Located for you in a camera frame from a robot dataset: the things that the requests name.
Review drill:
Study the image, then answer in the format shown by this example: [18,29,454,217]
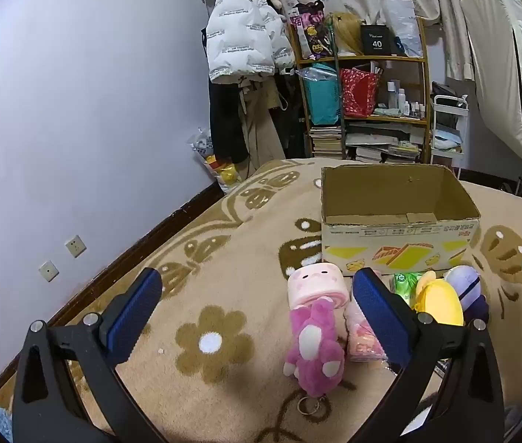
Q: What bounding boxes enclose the wooden shelf unit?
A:
[294,16,432,164]

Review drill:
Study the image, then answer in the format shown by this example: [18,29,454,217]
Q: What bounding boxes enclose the yellow white plastic bag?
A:
[190,128,238,192]

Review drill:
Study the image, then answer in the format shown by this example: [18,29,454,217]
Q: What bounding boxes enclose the row of cosmetic bottles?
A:
[386,80,428,118]

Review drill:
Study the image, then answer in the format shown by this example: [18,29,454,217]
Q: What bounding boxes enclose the purple black printed bag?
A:
[291,1,335,61]

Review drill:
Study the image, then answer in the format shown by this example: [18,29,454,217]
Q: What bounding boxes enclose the pink roll plush toy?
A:
[287,262,350,311]

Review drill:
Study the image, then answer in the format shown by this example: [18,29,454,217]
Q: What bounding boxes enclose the white garment cover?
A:
[461,0,522,171]

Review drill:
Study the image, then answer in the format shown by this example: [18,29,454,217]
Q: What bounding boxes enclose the blonde wig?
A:
[330,11,365,56]

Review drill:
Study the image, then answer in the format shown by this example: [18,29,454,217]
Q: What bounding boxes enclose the printed cardboard box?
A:
[321,163,481,278]

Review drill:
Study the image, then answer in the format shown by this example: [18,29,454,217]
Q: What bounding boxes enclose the purple plush toy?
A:
[444,265,490,326]

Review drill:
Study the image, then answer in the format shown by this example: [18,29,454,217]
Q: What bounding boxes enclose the green tissue pack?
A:
[391,273,425,308]

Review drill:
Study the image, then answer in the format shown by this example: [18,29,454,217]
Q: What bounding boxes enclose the teal bag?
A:
[298,65,341,126]

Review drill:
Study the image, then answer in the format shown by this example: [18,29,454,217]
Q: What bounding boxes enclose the stack of upright-spine books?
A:
[309,126,343,158]

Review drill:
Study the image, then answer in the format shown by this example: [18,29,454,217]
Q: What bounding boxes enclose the beige hanging coat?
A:
[238,78,287,171]

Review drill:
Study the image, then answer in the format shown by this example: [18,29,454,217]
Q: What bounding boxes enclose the pink soft packet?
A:
[344,298,388,363]

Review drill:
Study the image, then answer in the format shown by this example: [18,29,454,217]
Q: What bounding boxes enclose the white trolley cart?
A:
[431,95,469,181]

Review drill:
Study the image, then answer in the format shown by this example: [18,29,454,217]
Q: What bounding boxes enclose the black hanging coat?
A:
[208,74,250,164]

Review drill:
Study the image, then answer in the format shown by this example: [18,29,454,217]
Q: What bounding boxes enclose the white puffer jacket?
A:
[205,0,296,85]

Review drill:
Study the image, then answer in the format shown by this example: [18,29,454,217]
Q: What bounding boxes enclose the clear plastic bag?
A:
[383,0,423,58]

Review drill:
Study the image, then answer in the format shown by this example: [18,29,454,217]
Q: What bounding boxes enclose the black gift box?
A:
[360,24,395,56]

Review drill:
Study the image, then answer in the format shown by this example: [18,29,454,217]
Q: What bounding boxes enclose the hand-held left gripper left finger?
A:
[12,268,165,443]

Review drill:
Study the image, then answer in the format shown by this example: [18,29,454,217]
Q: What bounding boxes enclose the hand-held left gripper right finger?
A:
[352,268,506,443]

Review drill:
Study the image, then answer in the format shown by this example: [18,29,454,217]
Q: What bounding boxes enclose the yellow plush toy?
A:
[414,271,465,327]

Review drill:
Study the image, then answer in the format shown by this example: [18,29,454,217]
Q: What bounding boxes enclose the magenta plush bunny keychain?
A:
[283,300,345,416]

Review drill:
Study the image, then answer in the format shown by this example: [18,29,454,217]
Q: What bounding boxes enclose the red patterned bag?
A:
[339,67,381,118]

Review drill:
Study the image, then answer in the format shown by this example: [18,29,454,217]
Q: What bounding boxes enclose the pile of loose books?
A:
[346,122,428,164]

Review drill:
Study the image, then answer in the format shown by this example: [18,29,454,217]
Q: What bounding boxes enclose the black hanging clothes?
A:
[272,71,310,160]

